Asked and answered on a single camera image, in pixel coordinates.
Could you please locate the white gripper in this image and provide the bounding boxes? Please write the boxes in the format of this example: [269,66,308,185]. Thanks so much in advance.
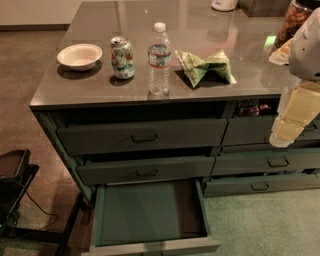
[269,80,320,148]

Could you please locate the clear plastic water bottle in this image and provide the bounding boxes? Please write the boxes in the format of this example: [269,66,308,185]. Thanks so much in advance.
[148,22,171,95]

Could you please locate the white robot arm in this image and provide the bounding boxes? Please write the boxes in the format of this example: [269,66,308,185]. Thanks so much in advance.
[269,8,320,148]

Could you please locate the top right drawer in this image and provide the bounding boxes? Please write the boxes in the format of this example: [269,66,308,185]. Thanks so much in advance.
[222,115,320,146]

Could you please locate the snack bags in drawer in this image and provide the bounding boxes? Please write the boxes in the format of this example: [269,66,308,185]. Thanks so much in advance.
[236,99,279,116]

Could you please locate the middle right drawer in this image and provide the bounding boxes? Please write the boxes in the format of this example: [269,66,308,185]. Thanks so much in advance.
[211,148,320,176]

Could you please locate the bottom right drawer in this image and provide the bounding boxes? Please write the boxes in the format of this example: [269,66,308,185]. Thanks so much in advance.
[203,173,320,197]

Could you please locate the top left drawer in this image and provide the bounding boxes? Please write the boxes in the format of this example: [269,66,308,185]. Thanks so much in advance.
[57,118,227,155]

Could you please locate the open bottom left drawer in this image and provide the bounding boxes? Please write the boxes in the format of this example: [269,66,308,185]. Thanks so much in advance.
[81,179,220,256]

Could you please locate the middle left drawer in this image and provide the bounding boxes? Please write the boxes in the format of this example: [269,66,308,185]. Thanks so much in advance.
[77,156,215,185]

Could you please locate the green chip bag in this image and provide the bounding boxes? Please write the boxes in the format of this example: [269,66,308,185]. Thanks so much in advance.
[175,50,237,87]

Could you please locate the glass snack jar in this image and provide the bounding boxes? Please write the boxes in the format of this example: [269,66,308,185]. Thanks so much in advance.
[274,0,320,48]

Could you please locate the white container on counter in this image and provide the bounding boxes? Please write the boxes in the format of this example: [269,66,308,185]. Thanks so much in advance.
[211,0,238,12]

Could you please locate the green white soda can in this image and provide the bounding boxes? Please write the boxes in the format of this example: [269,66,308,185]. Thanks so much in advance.
[111,36,135,79]

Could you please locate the white paper bowl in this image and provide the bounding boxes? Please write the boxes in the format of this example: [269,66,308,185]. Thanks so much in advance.
[57,44,103,71]

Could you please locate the black stand with cable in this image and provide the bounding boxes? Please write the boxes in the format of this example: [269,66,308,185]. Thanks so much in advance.
[0,149,84,256]

